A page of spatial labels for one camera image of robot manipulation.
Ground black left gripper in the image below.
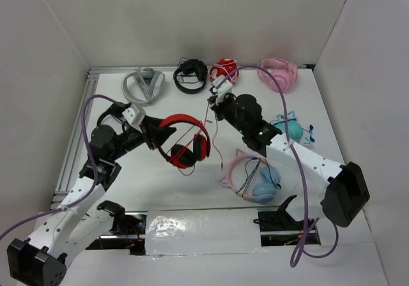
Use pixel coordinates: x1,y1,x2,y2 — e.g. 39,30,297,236
109,114,177,162

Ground teal cat-ear headphones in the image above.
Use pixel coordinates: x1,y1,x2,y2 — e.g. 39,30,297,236
270,110,316,146

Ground grey white headphones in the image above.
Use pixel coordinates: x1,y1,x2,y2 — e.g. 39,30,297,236
121,68,166,107

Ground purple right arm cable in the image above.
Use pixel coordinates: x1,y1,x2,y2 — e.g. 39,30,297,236
220,64,339,268

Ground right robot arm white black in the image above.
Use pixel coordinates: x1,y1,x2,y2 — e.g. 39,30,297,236
208,93,370,228

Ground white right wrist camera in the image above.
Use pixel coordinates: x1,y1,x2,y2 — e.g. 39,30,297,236
210,75,233,105

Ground white glossy cover sheet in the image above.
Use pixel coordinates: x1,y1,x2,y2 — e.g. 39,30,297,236
145,209,261,255

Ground pink blue cat-ear headphones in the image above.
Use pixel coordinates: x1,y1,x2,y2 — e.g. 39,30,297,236
219,149,282,204

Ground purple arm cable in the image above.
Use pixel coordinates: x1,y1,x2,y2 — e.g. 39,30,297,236
0,94,128,242
220,64,339,268

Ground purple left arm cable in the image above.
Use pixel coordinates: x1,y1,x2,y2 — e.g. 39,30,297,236
0,94,128,242

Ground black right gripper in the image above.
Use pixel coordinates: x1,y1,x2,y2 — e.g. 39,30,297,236
208,92,249,135

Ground red black headphones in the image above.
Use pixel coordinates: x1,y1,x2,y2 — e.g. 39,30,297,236
158,114,217,176

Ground red white folded headphones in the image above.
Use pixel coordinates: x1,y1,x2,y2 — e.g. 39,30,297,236
209,58,238,84

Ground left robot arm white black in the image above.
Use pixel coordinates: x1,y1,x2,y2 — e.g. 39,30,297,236
6,116,175,285

